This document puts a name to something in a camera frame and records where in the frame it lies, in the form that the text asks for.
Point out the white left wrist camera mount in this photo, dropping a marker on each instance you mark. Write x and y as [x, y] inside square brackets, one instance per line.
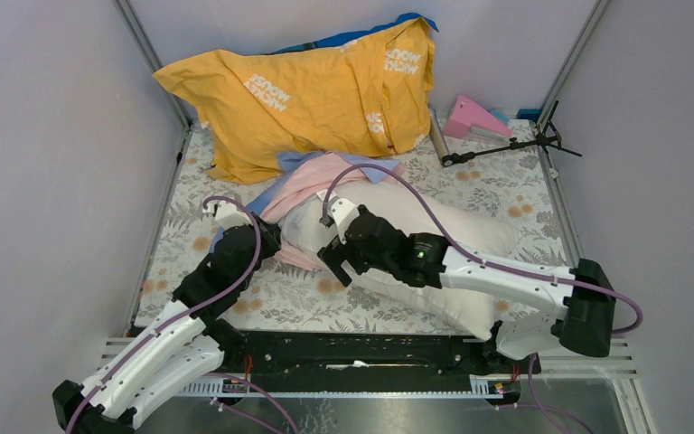
[227, 215]

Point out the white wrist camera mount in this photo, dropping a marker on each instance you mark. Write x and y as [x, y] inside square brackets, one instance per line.
[227, 215]
[339, 213]

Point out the pink wedge block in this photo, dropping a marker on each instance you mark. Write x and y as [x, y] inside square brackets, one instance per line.
[468, 119]

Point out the black tripod stand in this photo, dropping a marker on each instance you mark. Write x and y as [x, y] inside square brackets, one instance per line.
[547, 136]

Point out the blue cloth behind pillow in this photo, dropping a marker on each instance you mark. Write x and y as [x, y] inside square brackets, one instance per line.
[341, 39]

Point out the blue Elsa pillowcase pink inside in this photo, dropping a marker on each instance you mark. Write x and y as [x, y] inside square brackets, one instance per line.
[306, 176]

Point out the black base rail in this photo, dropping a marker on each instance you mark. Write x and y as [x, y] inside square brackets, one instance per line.
[310, 362]

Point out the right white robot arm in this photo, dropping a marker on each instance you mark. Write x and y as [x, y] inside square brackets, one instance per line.
[573, 314]

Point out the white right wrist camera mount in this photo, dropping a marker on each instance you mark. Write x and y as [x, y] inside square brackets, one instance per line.
[339, 213]

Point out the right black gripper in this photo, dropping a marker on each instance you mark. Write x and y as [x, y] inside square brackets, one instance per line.
[334, 255]

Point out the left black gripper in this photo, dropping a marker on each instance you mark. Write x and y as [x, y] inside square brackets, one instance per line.
[268, 233]

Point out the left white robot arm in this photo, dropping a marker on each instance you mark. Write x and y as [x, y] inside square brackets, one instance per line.
[186, 340]

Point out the metal cylinder rod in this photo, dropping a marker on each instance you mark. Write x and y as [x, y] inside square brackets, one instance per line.
[437, 139]

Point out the floral patterned mat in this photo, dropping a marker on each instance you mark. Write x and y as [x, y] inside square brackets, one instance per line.
[509, 187]

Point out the yellow Mickey Mouse pillow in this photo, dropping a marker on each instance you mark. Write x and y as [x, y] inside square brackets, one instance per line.
[367, 96]

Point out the white pillow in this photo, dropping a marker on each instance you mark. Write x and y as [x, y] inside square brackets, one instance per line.
[469, 310]

